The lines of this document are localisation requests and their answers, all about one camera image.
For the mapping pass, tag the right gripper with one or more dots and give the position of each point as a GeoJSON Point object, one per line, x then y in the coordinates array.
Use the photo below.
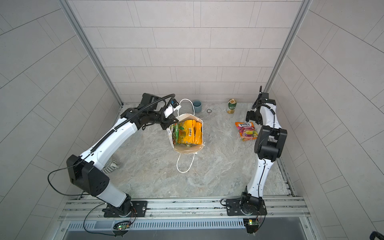
{"type": "Point", "coordinates": [251, 115]}

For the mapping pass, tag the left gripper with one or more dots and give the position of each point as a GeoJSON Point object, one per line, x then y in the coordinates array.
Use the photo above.
{"type": "Point", "coordinates": [169, 121]}

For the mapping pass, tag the yellow candy snack bag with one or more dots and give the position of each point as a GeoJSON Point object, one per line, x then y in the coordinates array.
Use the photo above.
{"type": "Point", "coordinates": [186, 133]}

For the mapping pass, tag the pink candy snack bag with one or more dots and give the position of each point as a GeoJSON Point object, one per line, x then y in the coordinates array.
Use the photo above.
{"type": "Point", "coordinates": [247, 131]}

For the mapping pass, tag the white printed paper bag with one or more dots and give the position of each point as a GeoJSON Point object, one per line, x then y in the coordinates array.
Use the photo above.
{"type": "Point", "coordinates": [183, 149]}

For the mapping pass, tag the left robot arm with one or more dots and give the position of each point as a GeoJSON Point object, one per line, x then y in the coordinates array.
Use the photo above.
{"type": "Point", "coordinates": [85, 170]}

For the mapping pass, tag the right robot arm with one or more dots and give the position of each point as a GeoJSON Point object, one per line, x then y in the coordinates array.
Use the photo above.
{"type": "Point", "coordinates": [268, 147]}

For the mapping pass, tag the green snack bag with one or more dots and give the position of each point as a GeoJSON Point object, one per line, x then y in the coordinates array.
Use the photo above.
{"type": "Point", "coordinates": [175, 133]}

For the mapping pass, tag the green beverage can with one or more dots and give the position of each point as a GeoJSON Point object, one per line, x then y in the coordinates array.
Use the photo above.
{"type": "Point", "coordinates": [232, 103]}

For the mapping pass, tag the teal ceramic cup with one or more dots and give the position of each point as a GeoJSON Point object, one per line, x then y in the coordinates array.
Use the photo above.
{"type": "Point", "coordinates": [197, 106]}

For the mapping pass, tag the left controller board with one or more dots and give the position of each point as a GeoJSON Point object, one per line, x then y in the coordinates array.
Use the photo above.
{"type": "Point", "coordinates": [122, 226]}

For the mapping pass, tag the controller board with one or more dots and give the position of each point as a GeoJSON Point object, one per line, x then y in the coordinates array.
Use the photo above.
{"type": "Point", "coordinates": [122, 226]}
{"type": "Point", "coordinates": [251, 225]}

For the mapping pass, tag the right controller board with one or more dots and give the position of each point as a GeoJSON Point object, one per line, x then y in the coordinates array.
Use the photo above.
{"type": "Point", "coordinates": [251, 225]}

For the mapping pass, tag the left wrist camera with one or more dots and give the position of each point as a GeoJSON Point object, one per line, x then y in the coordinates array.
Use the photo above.
{"type": "Point", "coordinates": [174, 106]}

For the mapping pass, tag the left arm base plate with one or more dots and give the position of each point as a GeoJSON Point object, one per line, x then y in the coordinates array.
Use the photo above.
{"type": "Point", "coordinates": [127, 209]}

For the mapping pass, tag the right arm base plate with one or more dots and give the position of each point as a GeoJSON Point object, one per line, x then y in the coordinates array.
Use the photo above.
{"type": "Point", "coordinates": [235, 207]}

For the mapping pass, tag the aluminium mounting rail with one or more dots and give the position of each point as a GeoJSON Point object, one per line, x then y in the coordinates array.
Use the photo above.
{"type": "Point", "coordinates": [187, 208]}

